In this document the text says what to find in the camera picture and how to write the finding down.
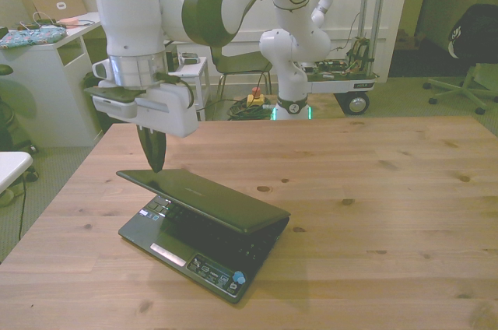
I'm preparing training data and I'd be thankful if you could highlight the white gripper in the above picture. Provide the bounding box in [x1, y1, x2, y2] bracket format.
[135, 82, 201, 174]

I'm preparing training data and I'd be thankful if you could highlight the black laptop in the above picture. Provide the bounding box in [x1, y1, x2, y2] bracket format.
[116, 168, 292, 305]

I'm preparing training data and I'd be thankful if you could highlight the small white side table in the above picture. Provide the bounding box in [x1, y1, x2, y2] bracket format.
[166, 55, 212, 123]

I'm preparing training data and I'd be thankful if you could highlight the small device with screen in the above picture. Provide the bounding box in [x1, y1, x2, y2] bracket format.
[178, 51, 202, 66]

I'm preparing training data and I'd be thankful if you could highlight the yellow emergency stop button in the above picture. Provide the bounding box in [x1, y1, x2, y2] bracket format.
[246, 87, 266, 108]

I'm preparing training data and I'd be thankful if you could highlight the dark chair with metal legs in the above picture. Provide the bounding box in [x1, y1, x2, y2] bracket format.
[211, 42, 274, 102]

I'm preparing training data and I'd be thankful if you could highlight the white desk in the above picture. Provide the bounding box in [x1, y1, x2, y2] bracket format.
[0, 10, 107, 149]

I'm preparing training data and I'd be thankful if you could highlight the dark swivel chair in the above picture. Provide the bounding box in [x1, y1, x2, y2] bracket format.
[0, 63, 40, 154]

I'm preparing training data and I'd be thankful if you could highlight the white stool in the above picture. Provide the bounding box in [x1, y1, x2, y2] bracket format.
[0, 149, 34, 194]

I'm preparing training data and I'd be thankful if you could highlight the patterned fabric pouch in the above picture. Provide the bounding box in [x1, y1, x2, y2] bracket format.
[0, 24, 68, 51]

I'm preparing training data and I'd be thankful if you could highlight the large cardboard box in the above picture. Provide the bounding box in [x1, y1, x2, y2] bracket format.
[19, 0, 89, 23]

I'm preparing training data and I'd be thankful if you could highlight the wheeled aluminium cart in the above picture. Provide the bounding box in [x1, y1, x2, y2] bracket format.
[297, 0, 391, 116]

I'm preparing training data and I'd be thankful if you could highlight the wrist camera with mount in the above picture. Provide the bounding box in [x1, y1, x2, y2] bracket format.
[82, 86, 148, 119]

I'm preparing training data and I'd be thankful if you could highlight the bundle of floor cables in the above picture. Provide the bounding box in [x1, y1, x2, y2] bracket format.
[226, 95, 278, 120]

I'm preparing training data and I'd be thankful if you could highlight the black floor cable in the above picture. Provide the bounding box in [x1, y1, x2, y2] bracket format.
[16, 176, 29, 242]

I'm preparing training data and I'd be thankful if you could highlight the electronics with wires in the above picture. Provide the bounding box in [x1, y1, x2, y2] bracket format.
[313, 35, 375, 77]

